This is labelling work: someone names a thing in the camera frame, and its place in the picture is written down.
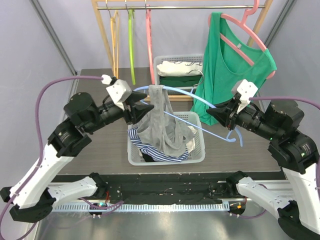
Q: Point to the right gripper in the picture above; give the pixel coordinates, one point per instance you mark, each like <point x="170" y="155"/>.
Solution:
<point x="230" y="116"/>

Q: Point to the lime green hanger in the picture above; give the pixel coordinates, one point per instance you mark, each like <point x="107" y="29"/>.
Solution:
<point x="131" y="45"/>

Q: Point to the white slotted cable duct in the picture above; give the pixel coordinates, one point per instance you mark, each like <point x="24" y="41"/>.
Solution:
<point x="84" y="207"/>

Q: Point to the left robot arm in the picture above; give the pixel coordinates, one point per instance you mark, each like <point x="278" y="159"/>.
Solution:
<point x="37" y="199"/>

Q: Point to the white plastic laundry basket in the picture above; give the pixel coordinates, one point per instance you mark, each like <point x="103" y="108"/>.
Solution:
<point x="196" y="156"/>

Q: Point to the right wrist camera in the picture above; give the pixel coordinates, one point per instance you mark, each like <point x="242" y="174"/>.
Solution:
<point x="246" y="90"/>

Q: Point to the green tank top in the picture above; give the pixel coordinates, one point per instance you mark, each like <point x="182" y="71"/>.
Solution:
<point x="216" y="89"/>

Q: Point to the wooden clothes rack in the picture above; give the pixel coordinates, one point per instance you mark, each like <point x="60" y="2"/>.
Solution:
<point x="105" y="37"/>

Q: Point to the pink hanger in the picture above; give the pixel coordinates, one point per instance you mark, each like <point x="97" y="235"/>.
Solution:
<point x="149" y="44"/>
<point x="226" y="52"/>

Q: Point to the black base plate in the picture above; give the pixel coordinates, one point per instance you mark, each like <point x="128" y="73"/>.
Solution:
<point x="154" y="189"/>

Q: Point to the blue white striped tank top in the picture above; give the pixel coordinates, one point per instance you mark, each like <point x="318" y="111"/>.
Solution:
<point x="156" y="155"/>

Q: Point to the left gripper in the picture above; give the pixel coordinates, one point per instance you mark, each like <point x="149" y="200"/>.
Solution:
<point x="138" y="110"/>

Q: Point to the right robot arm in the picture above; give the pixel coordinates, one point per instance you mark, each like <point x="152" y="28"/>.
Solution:
<point x="296" y="153"/>

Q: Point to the grey tank top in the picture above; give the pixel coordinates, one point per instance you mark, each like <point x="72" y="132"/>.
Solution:
<point x="160" y="129"/>

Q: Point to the black tank top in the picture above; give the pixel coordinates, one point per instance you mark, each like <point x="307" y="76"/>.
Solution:
<point x="147" y="158"/>

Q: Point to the yellow plastic hanger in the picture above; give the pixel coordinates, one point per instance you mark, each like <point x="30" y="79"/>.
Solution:
<point x="115" y="29"/>

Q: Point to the dark green folded cloth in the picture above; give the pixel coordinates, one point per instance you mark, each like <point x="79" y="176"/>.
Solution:
<point x="180" y="81"/>

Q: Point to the white cloth in back basket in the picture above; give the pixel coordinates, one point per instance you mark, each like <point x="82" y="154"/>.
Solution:
<point x="179" y="68"/>

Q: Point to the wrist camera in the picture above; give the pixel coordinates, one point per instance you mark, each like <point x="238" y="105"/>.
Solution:
<point x="117" y="89"/>
<point x="246" y="90"/>

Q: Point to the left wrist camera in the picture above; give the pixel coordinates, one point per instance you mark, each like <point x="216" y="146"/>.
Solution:
<point x="117" y="89"/>

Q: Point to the blue plastic hanger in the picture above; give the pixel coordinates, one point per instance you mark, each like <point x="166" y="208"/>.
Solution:
<point x="193" y="96"/>

